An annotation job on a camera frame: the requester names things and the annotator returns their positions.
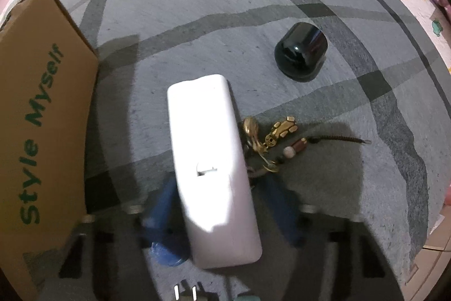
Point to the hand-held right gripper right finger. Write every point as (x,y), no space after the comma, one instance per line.
(282,213)

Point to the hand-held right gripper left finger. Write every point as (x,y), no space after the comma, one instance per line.
(158,216)

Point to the blue key fob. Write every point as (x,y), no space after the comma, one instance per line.
(165,257)

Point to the white power bank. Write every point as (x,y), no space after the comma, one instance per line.
(208,163)

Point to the small white charger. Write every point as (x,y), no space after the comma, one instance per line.
(177,294)

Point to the brown cardboard box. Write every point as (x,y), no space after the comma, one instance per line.
(35,110)

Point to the black round jar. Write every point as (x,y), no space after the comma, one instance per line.
(299,50)

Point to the pink curtain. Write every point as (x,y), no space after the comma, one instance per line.
(443,1)

